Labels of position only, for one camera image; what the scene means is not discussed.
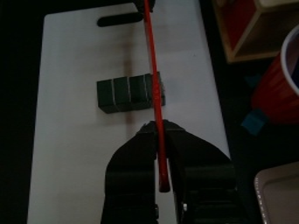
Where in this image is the pink square tray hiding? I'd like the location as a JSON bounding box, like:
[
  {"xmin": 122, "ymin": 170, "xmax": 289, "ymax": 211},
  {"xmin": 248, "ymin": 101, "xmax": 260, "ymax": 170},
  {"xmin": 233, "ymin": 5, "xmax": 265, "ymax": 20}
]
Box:
[{"xmin": 252, "ymin": 161, "xmax": 299, "ymax": 224}]

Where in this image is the blue tape piece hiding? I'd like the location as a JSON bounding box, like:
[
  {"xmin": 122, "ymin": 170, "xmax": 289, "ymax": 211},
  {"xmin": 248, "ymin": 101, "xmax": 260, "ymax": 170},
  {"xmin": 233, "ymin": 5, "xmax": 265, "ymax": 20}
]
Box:
[
  {"xmin": 240, "ymin": 108, "xmax": 269, "ymax": 137},
  {"xmin": 244, "ymin": 73, "xmax": 262, "ymax": 88}
]

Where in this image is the red plastic cup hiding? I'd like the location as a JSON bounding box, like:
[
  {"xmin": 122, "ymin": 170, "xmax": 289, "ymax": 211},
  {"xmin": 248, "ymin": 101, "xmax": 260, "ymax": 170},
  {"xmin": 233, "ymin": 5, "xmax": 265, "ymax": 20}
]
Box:
[{"xmin": 249, "ymin": 24, "xmax": 299, "ymax": 127}]

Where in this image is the wooden box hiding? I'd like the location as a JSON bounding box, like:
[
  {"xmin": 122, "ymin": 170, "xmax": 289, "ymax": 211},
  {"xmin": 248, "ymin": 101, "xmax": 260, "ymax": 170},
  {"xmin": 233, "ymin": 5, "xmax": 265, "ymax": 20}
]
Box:
[{"xmin": 210, "ymin": 0, "xmax": 299, "ymax": 64}]

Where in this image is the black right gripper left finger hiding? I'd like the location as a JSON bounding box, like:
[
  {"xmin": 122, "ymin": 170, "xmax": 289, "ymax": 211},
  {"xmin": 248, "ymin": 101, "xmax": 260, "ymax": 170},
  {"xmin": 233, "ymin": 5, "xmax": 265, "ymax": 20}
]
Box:
[{"xmin": 98, "ymin": 120, "xmax": 161, "ymax": 224}]

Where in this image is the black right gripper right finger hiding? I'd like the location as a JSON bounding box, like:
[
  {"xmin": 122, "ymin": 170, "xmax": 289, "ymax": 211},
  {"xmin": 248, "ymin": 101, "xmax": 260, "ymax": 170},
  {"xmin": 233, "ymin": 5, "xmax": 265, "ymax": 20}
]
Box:
[{"xmin": 162, "ymin": 118, "xmax": 249, "ymax": 224}]

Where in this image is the dark green sushi piece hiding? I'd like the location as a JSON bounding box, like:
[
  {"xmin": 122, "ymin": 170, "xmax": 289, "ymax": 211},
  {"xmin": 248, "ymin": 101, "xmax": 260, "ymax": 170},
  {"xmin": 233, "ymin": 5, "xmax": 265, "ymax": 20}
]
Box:
[
  {"xmin": 144, "ymin": 71, "xmax": 166, "ymax": 108},
  {"xmin": 110, "ymin": 76, "xmax": 130, "ymax": 114},
  {"xmin": 126, "ymin": 73, "xmax": 149, "ymax": 111},
  {"xmin": 95, "ymin": 79, "xmax": 116, "ymax": 115}
]

